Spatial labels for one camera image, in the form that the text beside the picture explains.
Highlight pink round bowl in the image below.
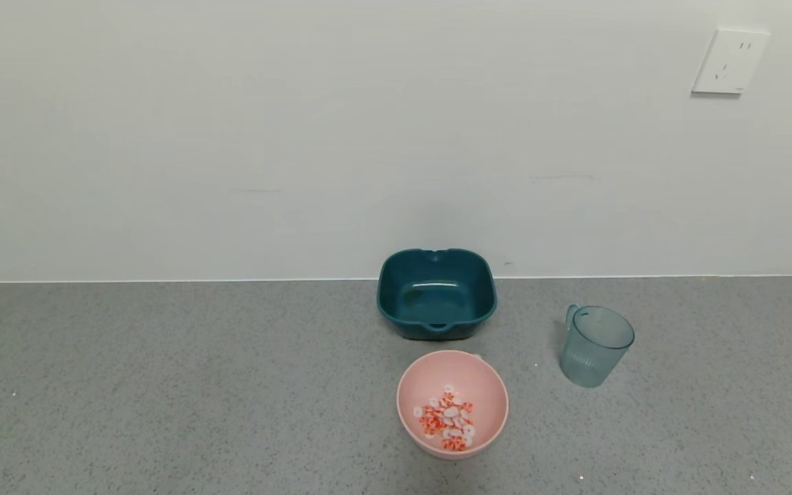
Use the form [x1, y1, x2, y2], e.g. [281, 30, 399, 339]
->
[397, 350, 509, 461]

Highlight white wall socket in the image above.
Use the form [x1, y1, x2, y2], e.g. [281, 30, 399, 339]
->
[691, 28, 771, 96]

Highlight teal square plastic bowl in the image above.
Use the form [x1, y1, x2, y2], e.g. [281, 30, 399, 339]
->
[377, 248, 498, 341]

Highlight clear blue ribbed cup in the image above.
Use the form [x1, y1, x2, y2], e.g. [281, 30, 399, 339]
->
[560, 305, 636, 388]

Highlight red and white solid pieces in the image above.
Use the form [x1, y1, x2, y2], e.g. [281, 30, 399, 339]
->
[413, 385, 477, 452]

